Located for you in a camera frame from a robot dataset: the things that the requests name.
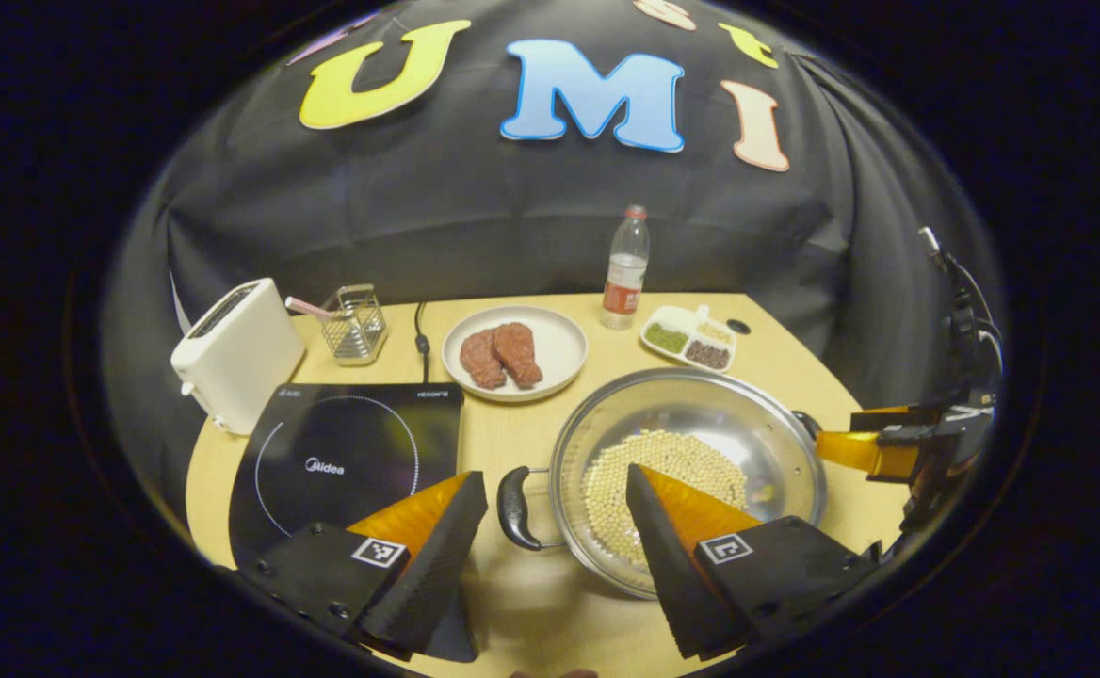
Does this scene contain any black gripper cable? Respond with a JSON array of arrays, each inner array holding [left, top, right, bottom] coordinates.
[[919, 226, 1001, 378]]

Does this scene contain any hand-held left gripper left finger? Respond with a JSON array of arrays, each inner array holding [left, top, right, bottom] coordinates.
[[239, 471, 490, 660]]

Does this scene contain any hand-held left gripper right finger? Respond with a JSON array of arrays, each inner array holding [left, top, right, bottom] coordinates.
[[625, 463, 882, 660]]

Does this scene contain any white toaster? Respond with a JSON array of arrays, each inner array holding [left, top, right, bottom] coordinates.
[[170, 278, 307, 436]]

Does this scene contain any white round plate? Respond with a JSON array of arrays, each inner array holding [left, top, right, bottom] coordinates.
[[442, 305, 590, 404]]

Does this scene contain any black backdrop cloth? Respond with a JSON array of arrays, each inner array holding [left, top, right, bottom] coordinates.
[[103, 0, 1008, 528]]

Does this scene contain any black induction cooktop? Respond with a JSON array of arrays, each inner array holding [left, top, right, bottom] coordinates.
[[228, 382, 480, 663]]

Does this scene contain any clear plastic water bottle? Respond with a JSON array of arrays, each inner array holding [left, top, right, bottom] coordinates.
[[601, 205, 651, 331]]

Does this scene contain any steel pot with black handles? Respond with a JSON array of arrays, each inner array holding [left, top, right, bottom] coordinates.
[[496, 367, 829, 601]]

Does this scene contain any wire mesh basket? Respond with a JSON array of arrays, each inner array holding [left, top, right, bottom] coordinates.
[[321, 284, 389, 367]]

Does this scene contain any white divided bean dish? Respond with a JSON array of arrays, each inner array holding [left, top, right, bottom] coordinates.
[[640, 304, 738, 374]]

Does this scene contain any pile of soybeans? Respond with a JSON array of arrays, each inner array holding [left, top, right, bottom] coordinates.
[[583, 430, 749, 569]]

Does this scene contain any black power cable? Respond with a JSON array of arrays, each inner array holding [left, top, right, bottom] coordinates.
[[413, 301, 432, 384]]

